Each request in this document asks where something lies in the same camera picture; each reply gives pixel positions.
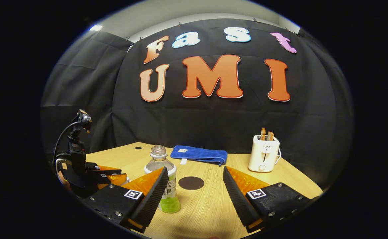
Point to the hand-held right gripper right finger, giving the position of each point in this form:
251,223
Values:
238,202

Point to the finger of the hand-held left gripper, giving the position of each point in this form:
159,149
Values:
104,170
114,180

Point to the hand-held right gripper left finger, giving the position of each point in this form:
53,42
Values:
152,202

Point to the dark round coaster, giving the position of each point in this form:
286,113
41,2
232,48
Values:
191,183

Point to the clear water bottle green label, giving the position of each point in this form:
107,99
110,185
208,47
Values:
159,159

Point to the white toaster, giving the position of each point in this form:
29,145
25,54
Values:
263,156

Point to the blue folded towel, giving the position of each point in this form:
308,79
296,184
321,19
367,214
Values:
199,154

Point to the toast slice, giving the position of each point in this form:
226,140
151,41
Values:
263,134
270,136

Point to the ceiling light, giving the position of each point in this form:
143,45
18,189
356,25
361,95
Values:
96,28

